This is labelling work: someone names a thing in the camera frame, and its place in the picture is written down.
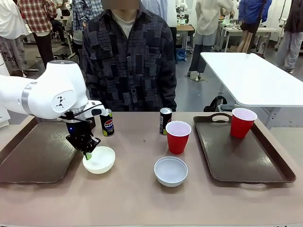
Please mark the person in blue plaid shirt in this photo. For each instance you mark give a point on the person in blue plaid shirt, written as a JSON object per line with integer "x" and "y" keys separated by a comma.
{"x": 81, "y": 11}

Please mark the person in dark jacket grey trousers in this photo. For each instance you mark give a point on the person in dark jacket grey trousers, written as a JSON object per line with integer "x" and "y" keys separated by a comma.
{"x": 291, "y": 47}

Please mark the brown plastic tray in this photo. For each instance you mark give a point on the brown plastic tray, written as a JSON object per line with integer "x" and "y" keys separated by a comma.
{"x": 236, "y": 160}
{"x": 35, "y": 153}

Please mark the grey background work table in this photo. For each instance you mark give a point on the grey background work table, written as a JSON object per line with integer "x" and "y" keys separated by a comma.
{"x": 260, "y": 30}

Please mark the white cylindrical appliance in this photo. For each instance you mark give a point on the white cylindrical appliance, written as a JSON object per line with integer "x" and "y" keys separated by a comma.
{"x": 2, "y": 63}

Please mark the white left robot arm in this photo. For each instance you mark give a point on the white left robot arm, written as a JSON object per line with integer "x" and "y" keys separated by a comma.
{"x": 47, "y": 94}

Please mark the person in white coat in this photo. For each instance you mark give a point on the person in white coat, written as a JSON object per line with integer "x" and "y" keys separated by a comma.
{"x": 161, "y": 9}

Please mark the black can yellow-green label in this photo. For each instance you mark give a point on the black can yellow-green label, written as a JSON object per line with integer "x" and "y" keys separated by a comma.
{"x": 164, "y": 123}

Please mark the white bowl with grey inside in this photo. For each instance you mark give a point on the white bowl with grey inside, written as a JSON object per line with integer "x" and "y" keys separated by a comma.
{"x": 171, "y": 172}

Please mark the person in red plaid shirt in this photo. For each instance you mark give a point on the person in red plaid shirt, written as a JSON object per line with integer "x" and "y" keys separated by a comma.
{"x": 35, "y": 14}

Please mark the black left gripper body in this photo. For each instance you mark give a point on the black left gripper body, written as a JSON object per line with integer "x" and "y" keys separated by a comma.
{"x": 80, "y": 137}

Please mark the red plastic cup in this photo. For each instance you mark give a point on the red plastic cup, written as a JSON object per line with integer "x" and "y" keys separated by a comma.
{"x": 241, "y": 127}
{"x": 177, "y": 142}

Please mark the person in dark patchwork shirt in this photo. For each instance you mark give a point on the person in dark patchwork shirt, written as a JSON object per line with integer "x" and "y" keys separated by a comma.
{"x": 130, "y": 71}

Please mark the black Pepsi can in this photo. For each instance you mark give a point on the black Pepsi can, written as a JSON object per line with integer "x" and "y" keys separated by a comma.
{"x": 107, "y": 125}

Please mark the person in blue jacket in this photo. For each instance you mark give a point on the person in blue jacket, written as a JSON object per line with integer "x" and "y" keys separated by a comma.
{"x": 253, "y": 9}

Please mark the blue bag on floor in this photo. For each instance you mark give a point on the blue bag on floor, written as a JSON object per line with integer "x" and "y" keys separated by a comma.
{"x": 181, "y": 55}

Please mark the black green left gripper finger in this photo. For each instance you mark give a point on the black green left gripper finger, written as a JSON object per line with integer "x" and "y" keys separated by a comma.
{"x": 88, "y": 156}
{"x": 96, "y": 141}

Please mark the white folding table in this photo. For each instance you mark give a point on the white folding table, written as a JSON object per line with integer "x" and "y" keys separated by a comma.
{"x": 255, "y": 78}

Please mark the plain white bowl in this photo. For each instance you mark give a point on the plain white bowl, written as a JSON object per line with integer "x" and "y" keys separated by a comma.
{"x": 101, "y": 160}

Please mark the white box beside table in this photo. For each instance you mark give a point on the white box beside table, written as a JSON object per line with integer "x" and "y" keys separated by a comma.
{"x": 3, "y": 117}

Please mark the black object under white table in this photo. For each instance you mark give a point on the black object under white table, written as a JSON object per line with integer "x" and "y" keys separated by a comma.
{"x": 215, "y": 104}

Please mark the small wooden background table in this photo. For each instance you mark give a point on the small wooden background table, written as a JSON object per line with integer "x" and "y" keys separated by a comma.
{"x": 185, "y": 28}

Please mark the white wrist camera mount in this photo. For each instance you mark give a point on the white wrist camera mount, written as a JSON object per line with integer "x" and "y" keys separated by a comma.
{"x": 98, "y": 108}

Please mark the person in cream jacket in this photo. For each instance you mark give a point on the person in cream jacket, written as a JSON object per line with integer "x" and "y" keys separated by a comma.
{"x": 210, "y": 16}

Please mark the person in white shirt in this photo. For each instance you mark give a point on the person in white shirt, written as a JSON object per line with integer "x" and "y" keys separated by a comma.
{"x": 9, "y": 21}

